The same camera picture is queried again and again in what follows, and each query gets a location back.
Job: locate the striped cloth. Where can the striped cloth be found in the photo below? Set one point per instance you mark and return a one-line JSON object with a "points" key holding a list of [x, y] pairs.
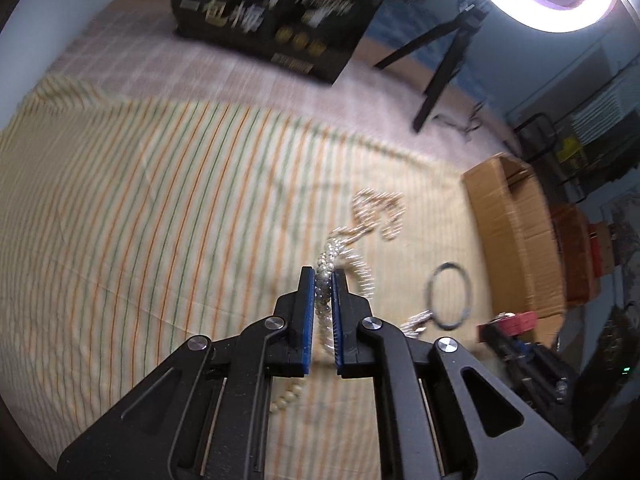
{"points": [[150, 240]]}

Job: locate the white slatted rack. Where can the white slatted rack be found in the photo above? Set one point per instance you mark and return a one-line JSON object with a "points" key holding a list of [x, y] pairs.
{"points": [[597, 112]]}

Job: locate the blue patterned bed sheet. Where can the blue patterned bed sheet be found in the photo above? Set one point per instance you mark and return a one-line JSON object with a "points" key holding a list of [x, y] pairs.
{"points": [[400, 25]]}

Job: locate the black shoe rack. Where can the black shoe rack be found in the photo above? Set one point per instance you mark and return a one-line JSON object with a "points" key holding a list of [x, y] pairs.
{"points": [[537, 135]]}

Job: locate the pink checked bed sheet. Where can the pink checked bed sheet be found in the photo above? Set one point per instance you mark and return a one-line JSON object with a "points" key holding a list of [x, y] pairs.
{"points": [[165, 70]]}

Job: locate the silver hair clip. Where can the silver hair clip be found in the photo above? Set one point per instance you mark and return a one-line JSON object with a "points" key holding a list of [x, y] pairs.
{"points": [[417, 322]]}

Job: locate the black tripod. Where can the black tripod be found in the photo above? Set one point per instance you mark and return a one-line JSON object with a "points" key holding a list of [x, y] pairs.
{"points": [[440, 85]]}

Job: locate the yellow crate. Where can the yellow crate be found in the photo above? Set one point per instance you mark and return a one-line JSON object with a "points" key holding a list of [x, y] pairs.
{"points": [[570, 150]]}

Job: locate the shallow cardboard box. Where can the shallow cardboard box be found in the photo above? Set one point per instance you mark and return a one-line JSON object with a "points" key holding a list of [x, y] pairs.
{"points": [[510, 230]]}

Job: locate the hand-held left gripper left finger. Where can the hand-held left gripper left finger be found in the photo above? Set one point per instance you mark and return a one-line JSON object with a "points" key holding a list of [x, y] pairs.
{"points": [[306, 320]]}

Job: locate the dark thin bangle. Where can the dark thin bangle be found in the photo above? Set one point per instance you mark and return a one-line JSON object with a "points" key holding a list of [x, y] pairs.
{"points": [[426, 292]]}

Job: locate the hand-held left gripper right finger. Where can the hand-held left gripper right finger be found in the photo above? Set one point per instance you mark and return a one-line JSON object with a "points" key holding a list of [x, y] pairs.
{"points": [[339, 320]]}

